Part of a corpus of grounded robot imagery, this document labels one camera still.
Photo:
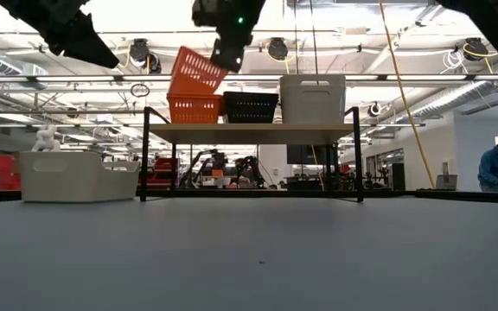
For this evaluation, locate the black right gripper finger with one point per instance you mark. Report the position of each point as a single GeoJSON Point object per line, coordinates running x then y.
{"type": "Point", "coordinates": [227, 56]}

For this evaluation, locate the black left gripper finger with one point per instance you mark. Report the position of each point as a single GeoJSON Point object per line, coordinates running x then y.
{"type": "Point", "coordinates": [89, 43]}

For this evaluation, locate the orange slotted plastic basket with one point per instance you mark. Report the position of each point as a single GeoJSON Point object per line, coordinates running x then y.
{"type": "Point", "coordinates": [193, 110]}
{"type": "Point", "coordinates": [195, 71]}

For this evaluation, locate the black slotted plastic basket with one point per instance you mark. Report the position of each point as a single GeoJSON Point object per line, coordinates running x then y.
{"type": "Point", "coordinates": [249, 95]}
{"type": "Point", "coordinates": [249, 114]}

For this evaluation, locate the white plastic bin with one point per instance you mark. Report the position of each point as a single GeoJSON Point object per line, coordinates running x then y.
{"type": "Point", "coordinates": [314, 103]}
{"type": "Point", "coordinates": [72, 181]}

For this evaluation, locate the person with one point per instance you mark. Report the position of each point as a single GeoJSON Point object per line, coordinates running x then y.
{"type": "Point", "coordinates": [493, 168]}

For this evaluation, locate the wooden shelf with black frame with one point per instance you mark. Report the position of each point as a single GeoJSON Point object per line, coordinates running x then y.
{"type": "Point", "coordinates": [253, 134]}

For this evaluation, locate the black wall screen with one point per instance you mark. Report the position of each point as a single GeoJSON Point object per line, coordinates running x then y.
{"type": "Point", "coordinates": [305, 154]}

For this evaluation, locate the black table frame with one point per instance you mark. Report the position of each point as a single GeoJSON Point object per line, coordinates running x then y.
{"type": "Point", "coordinates": [448, 196]}

